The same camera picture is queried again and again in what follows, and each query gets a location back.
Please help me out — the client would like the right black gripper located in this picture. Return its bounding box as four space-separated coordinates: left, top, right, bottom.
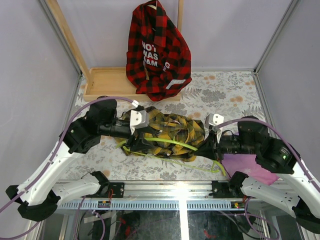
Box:
193 128 257 161

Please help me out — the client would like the lime green wire hanger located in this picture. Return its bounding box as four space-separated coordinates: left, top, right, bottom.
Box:
115 137 227 177

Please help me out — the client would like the yellow plaid flannel shirt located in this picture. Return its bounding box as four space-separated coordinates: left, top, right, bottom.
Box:
116 106 206 163

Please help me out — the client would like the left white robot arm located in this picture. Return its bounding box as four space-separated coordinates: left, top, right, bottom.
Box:
5 97 149 222

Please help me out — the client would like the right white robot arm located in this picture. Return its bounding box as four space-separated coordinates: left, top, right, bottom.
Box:
195 113 320 234

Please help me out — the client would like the red black plaid shirt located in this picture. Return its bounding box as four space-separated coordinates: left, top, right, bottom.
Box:
125 0 192 102

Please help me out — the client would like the purple cloth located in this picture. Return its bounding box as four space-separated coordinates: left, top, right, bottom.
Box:
221 154 279 185

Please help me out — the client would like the floral patterned table mat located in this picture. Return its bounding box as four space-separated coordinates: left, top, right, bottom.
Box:
62 71 265 181

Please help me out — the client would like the wooden clothes rack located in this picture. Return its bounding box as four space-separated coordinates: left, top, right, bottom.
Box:
46 0 185 102

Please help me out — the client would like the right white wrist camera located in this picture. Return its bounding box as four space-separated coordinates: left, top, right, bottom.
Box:
204 113 224 129

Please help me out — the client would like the aluminium front rail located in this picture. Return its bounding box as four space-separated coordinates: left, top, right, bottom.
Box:
58 180 247 211

